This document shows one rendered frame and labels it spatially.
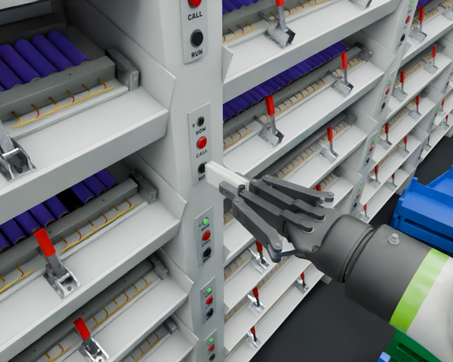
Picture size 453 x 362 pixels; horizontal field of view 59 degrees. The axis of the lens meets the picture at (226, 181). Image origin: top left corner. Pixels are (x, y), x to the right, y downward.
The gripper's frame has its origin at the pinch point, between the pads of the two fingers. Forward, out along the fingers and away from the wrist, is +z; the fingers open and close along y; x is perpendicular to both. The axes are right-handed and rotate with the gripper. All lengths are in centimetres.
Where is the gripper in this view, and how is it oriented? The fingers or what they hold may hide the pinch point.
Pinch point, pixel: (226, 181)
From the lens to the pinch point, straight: 55.4
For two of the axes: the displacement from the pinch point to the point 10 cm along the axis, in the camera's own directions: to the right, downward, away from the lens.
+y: 6.7, -4.8, 5.7
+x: 0.0, -7.7, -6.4
